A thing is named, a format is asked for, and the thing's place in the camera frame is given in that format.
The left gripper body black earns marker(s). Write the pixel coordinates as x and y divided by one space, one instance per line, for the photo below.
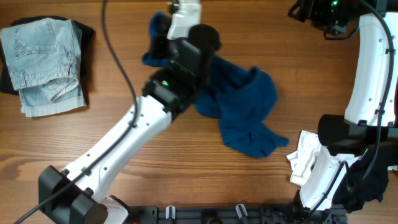
161 50

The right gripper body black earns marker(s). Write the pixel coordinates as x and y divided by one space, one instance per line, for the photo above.
315 10

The blue polo shirt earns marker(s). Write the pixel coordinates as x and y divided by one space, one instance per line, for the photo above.
242 102

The white t-shirt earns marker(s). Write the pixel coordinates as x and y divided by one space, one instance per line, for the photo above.
313 168

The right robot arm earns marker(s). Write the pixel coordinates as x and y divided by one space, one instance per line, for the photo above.
356 148

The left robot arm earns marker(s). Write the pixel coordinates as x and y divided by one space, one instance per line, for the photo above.
77 194

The folded black garment under jeans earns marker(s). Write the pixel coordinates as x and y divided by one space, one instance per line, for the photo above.
86 35

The folded light blue jeans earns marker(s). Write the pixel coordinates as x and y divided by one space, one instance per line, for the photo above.
44 62

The black garment at right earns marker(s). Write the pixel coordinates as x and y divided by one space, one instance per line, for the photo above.
354 192

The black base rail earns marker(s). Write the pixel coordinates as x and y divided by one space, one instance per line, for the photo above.
240 213

